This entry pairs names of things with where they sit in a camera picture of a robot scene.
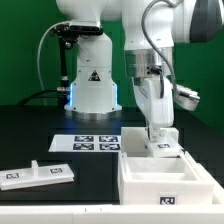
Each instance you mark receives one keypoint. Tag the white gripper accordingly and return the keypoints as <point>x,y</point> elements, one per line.
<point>158,111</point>

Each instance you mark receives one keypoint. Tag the white cabinet top block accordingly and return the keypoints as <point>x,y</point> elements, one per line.
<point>133,140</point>

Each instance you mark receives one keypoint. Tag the white cabinet body box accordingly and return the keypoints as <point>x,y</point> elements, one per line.
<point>166,181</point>

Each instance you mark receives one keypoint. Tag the white cabinet door panel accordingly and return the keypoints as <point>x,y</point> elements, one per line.
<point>35,176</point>

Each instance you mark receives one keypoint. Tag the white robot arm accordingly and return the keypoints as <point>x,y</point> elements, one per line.
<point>152,28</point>

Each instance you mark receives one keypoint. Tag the white marker sheet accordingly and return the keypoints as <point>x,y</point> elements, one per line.
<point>85,143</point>

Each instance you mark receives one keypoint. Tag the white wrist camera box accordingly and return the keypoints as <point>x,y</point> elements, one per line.
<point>186,98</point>

